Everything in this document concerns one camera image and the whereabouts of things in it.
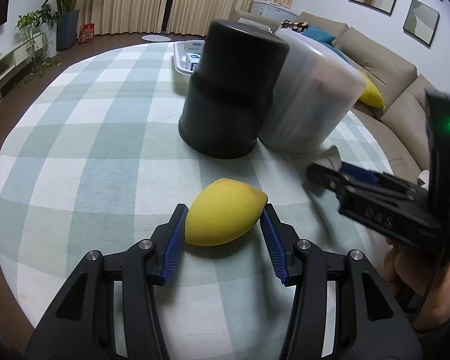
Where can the red bag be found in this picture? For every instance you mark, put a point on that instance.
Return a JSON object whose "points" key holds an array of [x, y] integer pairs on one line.
{"points": [[86, 33]]}

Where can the beige leather sofa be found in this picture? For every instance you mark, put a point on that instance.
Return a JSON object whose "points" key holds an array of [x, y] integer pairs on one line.
{"points": [[400, 128]]}

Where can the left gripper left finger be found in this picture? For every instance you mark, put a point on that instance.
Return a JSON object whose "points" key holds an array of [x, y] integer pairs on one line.
{"points": [[78, 324]]}

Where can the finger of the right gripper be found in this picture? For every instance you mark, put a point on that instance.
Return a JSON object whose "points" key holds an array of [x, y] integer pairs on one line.
{"points": [[333, 180], [355, 178]]}

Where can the small blue white box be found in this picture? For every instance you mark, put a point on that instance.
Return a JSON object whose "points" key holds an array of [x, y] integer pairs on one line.
{"points": [[193, 50]]}

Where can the translucent white plastic container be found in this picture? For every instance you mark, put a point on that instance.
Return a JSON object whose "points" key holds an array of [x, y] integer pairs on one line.
{"points": [[315, 90]]}

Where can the black white patterned cushion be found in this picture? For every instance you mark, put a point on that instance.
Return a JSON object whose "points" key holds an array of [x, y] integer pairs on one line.
{"points": [[296, 26]]}

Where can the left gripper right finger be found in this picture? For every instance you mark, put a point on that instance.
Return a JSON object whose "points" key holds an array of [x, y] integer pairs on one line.
{"points": [[369, 322]]}

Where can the yellow cushion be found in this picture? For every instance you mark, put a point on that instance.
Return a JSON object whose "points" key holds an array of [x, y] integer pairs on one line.
{"points": [[371, 95]]}

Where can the person's right hand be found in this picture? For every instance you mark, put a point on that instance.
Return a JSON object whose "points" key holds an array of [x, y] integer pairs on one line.
{"points": [[401, 265]]}

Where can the tall potted plant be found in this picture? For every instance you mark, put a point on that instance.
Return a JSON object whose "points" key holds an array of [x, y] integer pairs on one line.
{"points": [[67, 20]]}

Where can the teal cushion back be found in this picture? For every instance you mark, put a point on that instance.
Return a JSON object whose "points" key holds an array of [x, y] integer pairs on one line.
{"points": [[319, 35]]}

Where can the white tv cabinet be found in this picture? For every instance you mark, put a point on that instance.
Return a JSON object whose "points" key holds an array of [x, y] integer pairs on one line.
{"points": [[19, 56]]}

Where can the green abstract picture frame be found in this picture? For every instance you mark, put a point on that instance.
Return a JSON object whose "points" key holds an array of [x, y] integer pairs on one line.
{"points": [[421, 22]]}

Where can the black cylindrical container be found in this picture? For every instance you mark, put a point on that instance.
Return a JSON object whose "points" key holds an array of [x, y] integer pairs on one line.
{"points": [[230, 92]]}

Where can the white storage box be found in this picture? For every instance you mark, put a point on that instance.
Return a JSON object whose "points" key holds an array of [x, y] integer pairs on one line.
{"points": [[272, 10]]}

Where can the white plastic tray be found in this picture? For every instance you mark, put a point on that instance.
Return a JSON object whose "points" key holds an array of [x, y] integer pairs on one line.
{"points": [[179, 58]]}

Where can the small trailing plant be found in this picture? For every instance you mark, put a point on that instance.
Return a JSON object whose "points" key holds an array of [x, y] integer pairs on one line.
{"points": [[30, 30]]}

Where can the green checked tablecloth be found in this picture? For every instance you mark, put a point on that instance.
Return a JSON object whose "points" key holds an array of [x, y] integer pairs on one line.
{"points": [[96, 163]]}

